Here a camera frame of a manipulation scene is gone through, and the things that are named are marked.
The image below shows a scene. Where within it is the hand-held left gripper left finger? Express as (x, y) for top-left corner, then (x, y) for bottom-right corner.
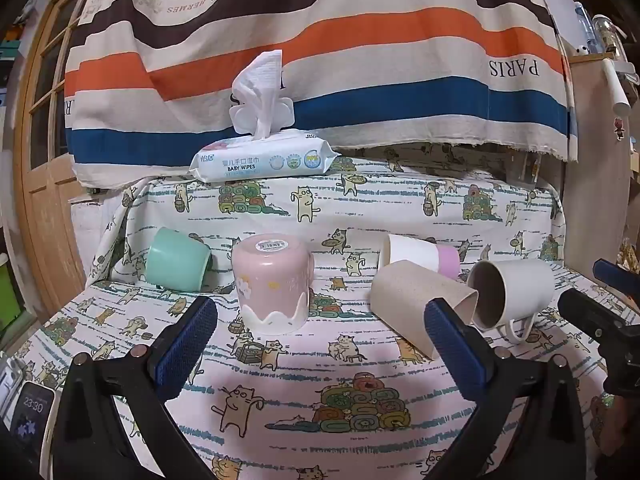
(50, 296), (221, 480)

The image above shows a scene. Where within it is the white paper roll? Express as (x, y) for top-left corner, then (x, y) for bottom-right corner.
(601, 58), (632, 114)

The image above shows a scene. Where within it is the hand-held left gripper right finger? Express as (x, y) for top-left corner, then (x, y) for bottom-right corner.
(419, 297), (601, 480)

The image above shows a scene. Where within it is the wooden cabinet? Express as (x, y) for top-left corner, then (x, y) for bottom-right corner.
(564, 52), (640, 263)

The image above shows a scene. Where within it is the clear plastic container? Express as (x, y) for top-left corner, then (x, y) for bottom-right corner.
(504, 149), (544, 190)

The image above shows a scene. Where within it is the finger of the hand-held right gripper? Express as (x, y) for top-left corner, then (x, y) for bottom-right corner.
(593, 258), (640, 288)
(557, 287), (640, 343)

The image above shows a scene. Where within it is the cat print tablecloth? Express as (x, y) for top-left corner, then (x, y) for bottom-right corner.
(0, 142), (623, 480)

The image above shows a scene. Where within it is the baby wipes pack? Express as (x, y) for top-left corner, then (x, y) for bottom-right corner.
(189, 50), (337, 183)

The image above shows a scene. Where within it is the glass jar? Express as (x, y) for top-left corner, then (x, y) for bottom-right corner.
(592, 14), (632, 61)

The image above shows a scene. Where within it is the beige cup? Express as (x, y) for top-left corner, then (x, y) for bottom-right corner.
(370, 260), (480, 361)

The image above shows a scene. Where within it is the white mug with handle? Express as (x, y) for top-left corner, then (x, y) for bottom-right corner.
(466, 259), (556, 345)

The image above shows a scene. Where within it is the clear plastic bottle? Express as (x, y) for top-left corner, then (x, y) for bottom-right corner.
(574, 2), (599, 54)

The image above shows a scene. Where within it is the pink cup with white base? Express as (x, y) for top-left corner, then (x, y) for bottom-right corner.
(231, 233), (315, 336)

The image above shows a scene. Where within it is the smartphone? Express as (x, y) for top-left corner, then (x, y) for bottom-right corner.
(9, 381), (56, 463)

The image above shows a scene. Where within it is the white and lilac cup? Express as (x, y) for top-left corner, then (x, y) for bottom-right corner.
(377, 233), (461, 281)

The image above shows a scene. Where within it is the mint green cup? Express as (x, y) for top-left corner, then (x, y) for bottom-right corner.
(145, 227), (213, 292)

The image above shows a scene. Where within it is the striped cloth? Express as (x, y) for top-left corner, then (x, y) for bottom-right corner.
(64, 0), (573, 188)

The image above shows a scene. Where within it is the wooden door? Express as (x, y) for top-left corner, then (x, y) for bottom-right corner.
(19, 0), (103, 303)

